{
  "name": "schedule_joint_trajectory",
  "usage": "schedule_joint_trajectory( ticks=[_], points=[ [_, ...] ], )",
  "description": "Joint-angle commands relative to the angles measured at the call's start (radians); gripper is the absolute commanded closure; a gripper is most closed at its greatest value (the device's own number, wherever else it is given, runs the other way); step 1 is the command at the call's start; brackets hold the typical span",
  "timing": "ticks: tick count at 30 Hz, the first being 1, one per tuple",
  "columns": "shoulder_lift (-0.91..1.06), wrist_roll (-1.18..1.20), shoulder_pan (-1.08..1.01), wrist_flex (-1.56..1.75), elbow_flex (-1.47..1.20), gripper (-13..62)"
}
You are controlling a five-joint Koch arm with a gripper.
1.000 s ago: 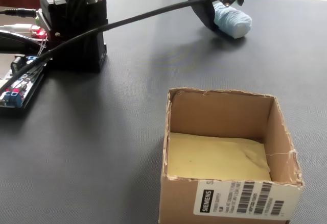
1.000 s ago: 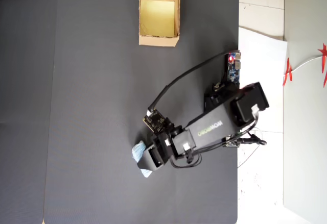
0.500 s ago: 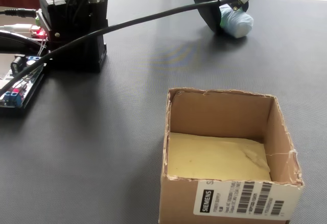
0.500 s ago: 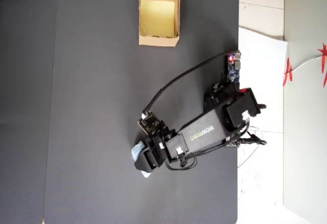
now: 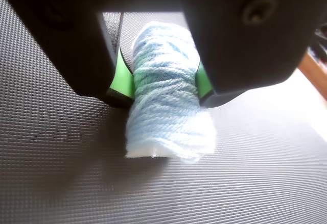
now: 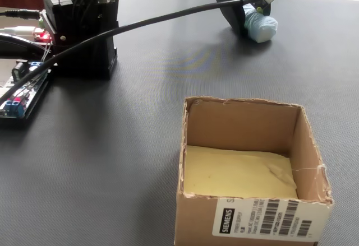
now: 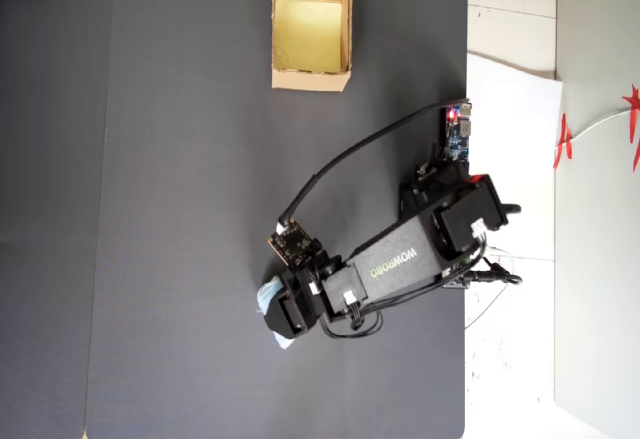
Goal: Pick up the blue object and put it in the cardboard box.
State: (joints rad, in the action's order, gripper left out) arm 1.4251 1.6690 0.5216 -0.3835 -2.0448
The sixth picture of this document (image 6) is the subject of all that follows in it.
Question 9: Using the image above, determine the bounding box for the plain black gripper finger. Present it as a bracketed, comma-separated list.
[211, 0, 251, 38]

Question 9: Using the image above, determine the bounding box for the light blue yarn block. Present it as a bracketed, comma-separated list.
[242, 3, 279, 44]

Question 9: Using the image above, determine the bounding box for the open cardboard box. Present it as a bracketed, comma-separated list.
[173, 96, 334, 246]

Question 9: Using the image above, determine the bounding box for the yellow foam pad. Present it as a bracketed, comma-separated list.
[183, 145, 298, 199]

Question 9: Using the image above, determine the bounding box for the small board with red light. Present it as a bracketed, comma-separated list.
[33, 31, 54, 44]

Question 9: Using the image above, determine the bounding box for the dark grey table mat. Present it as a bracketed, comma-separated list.
[0, 0, 359, 246]

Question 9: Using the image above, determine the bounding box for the black curved object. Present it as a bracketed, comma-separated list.
[0, 33, 54, 62]

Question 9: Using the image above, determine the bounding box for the blue controller circuit board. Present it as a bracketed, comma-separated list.
[0, 59, 59, 129]

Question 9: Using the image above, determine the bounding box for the thick black camera cable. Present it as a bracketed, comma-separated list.
[0, 0, 280, 107]

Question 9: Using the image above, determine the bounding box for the black power plug cable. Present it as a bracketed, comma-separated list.
[0, 9, 43, 20]

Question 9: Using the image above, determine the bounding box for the white cable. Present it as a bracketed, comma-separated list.
[0, 25, 39, 35]

